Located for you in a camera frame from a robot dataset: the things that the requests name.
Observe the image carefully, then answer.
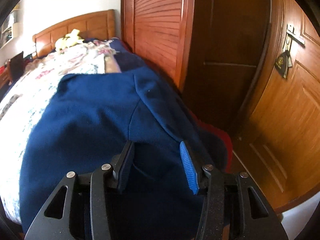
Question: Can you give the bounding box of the metal door handle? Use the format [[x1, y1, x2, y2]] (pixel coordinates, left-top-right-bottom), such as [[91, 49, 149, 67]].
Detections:
[[284, 24, 306, 53]]

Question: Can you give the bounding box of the wooden louvred wardrobe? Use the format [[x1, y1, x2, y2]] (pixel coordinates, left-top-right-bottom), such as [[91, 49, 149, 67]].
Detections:
[[121, 0, 273, 135]]

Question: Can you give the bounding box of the black hanging pouch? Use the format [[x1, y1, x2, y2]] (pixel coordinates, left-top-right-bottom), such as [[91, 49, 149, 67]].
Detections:
[[274, 51, 292, 78]]

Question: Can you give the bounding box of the navy bed sheet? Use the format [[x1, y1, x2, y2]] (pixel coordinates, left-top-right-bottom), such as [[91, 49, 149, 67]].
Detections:
[[107, 37, 152, 73]]

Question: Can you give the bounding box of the yellow plush toy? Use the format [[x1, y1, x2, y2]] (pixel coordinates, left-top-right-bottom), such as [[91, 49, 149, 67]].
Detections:
[[55, 29, 85, 51]]

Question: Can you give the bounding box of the wooden door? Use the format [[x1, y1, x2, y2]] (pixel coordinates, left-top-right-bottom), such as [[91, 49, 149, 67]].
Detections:
[[232, 0, 320, 213]]

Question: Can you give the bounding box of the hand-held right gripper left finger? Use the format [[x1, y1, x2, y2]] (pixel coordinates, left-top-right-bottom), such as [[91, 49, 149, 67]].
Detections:
[[25, 140, 135, 240]]

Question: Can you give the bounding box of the bed with floral bedspread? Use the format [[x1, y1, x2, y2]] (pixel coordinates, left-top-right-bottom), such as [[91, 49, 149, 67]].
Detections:
[[0, 47, 105, 224]]

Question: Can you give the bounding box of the wooden chair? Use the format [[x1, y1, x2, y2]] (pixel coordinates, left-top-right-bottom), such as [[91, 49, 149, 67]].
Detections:
[[7, 51, 25, 85]]

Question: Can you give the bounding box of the white wall shelf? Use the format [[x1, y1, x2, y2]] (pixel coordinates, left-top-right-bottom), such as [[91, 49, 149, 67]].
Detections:
[[0, 7, 21, 48]]

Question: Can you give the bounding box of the pink floral quilt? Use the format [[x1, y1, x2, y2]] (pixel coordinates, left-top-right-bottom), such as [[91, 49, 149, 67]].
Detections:
[[25, 40, 122, 75]]

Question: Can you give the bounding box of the wooden bed headboard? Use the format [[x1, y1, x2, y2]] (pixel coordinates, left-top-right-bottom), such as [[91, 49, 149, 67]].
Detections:
[[32, 9, 117, 58]]

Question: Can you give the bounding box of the red cloth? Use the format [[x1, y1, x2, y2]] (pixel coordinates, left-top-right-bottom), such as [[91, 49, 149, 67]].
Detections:
[[195, 120, 233, 168]]

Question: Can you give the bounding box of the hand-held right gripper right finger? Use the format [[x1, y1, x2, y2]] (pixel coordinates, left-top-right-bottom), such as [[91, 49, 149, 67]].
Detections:
[[179, 141, 289, 240]]

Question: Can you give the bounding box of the blue suit jacket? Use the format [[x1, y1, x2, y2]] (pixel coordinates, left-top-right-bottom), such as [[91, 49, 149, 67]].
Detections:
[[19, 66, 233, 240]]

